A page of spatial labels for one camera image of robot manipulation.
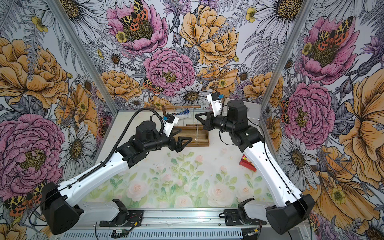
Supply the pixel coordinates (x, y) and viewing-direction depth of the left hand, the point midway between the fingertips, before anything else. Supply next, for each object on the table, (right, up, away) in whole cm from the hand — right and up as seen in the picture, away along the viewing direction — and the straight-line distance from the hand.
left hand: (185, 138), depth 71 cm
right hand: (+4, +8, -5) cm, 11 cm away
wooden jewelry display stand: (+6, +1, +37) cm, 38 cm away
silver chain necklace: (+5, 0, +38) cm, 38 cm away
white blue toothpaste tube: (-3, +17, +48) cm, 51 cm away
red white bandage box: (+34, -16, +18) cm, 42 cm away
